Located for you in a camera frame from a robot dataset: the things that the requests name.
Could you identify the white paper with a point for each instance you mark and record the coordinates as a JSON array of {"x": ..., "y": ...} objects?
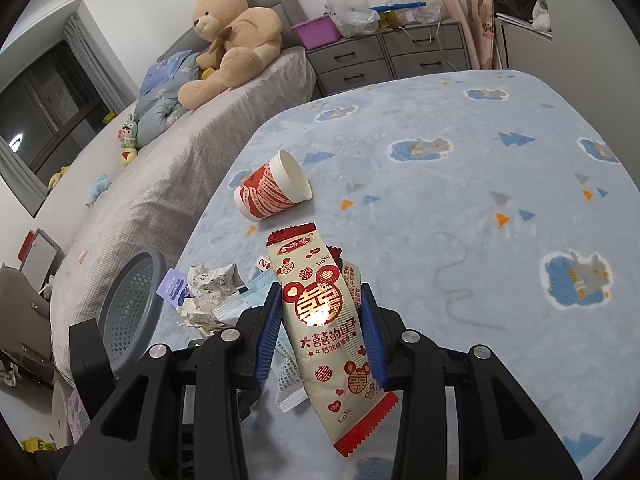
[{"x": 208, "y": 290}]

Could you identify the grey window curtain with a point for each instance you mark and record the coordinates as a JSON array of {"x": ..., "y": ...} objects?
[{"x": 92, "y": 60}]

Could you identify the purple plastic bin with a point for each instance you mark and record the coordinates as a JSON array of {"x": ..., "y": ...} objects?
[{"x": 317, "y": 32}]

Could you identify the large tan teddy bear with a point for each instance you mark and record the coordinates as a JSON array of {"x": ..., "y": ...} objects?
[{"x": 243, "y": 41}]

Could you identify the grey perforated trash basket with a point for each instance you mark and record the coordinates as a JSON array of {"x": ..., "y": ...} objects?
[{"x": 131, "y": 310}]

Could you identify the grey drawer dresser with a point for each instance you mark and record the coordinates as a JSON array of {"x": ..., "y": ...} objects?
[{"x": 405, "y": 52}]

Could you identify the light blue plastic pouch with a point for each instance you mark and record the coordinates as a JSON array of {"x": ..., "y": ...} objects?
[{"x": 291, "y": 390}]

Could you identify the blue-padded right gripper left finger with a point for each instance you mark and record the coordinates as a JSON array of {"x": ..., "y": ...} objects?
[{"x": 177, "y": 414}]

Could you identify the purple rectangular carton box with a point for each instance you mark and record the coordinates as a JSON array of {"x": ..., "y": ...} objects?
[{"x": 174, "y": 288}]

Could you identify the light blue patterned blanket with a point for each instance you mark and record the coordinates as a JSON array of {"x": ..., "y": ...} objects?
[{"x": 485, "y": 210}]

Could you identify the small cartoon plush doll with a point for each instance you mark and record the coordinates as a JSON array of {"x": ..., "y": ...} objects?
[{"x": 127, "y": 135}]

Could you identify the grey checkered bed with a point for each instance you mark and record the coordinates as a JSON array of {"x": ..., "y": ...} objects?
[{"x": 155, "y": 202}]

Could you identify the white plastic bag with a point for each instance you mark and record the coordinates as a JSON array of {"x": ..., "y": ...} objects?
[{"x": 353, "y": 18}]

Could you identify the red white snack wrapper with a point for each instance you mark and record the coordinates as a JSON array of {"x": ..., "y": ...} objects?
[{"x": 323, "y": 326}]

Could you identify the pink cartoon folded board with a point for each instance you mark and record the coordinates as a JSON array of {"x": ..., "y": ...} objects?
[{"x": 477, "y": 20}]

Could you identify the light blue folded quilt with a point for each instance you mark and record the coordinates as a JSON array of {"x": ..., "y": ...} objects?
[{"x": 158, "y": 106}]

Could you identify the small blue plush toy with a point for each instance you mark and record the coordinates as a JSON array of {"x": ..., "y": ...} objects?
[{"x": 100, "y": 186}]

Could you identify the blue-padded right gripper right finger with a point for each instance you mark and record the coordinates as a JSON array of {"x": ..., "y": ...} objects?
[{"x": 501, "y": 434}]

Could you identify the red white paper cup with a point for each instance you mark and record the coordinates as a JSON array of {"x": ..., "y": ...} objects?
[{"x": 276, "y": 186}]

